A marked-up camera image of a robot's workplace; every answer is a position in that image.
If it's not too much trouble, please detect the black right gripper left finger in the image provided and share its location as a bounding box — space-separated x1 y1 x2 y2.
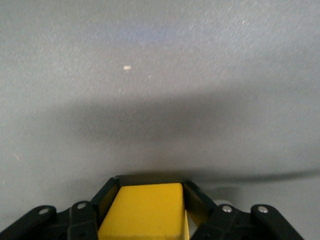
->
0 176 121 240

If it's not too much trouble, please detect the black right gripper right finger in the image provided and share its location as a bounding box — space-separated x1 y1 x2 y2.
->
182 180 305 240

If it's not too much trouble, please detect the yellow block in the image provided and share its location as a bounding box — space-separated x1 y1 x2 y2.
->
97 182 191 240

